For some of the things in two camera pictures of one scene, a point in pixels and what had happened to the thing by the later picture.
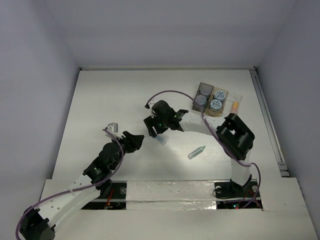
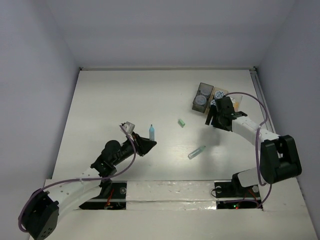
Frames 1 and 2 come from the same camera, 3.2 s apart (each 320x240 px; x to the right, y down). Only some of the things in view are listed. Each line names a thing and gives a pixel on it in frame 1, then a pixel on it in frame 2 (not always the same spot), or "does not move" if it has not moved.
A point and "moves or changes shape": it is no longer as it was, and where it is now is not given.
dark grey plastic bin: x=203 y=96 does not move
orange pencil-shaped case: x=235 y=106 does not move
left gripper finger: x=134 y=141 → x=146 y=146
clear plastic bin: x=233 y=102 does not move
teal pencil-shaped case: x=196 y=152 does not move
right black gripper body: x=160 y=124 → x=216 y=120
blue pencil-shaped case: x=160 y=139 moves or changes shape
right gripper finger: x=149 y=122 → x=211 y=112
